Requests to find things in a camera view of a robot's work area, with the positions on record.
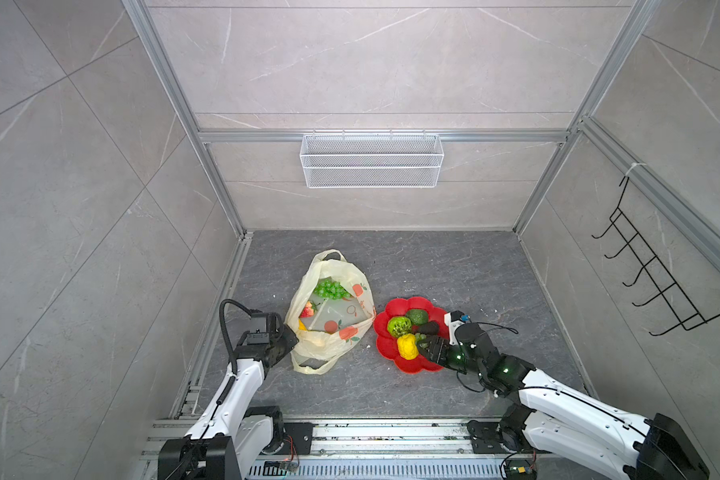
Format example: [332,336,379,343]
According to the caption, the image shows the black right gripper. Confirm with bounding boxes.
[416,335,486,380]

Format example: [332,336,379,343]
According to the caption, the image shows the red fake apple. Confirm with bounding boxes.
[299,301,318,319]

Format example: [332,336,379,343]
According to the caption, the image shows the yellow fake lemon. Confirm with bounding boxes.
[397,333,419,360]

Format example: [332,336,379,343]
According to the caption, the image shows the green fake lime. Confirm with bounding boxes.
[405,309,430,326]

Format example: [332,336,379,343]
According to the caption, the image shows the cream plastic shopping bag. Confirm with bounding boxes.
[286,249,376,375]

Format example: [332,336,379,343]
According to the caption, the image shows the green spotted fake fruit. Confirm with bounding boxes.
[386,316,413,338]

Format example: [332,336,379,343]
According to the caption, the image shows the red flower-shaped plastic bowl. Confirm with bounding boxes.
[373,297,449,374]

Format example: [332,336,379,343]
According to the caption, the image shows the dark fake avocado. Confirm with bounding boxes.
[416,321,440,336]

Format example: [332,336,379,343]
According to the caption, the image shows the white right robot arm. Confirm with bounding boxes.
[414,322,710,479]

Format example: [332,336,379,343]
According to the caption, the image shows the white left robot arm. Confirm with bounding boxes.
[157,300,298,479]

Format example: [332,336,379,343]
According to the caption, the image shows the green fake grapes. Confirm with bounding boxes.
[313,278,352,300]

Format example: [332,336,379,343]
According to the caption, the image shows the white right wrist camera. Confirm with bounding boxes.
[444,310,471,345]

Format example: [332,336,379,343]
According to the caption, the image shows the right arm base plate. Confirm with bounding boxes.
[466,419,547,454]

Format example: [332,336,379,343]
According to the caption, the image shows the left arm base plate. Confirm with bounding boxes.
[277,422,315,457]

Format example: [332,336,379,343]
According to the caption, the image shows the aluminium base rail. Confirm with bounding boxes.
[137,418,643,480]

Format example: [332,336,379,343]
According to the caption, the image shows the white wire mesh basket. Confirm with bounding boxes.
[299,133,445,189]

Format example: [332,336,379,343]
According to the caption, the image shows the black wire hook rack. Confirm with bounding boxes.
[591,175,720,337]

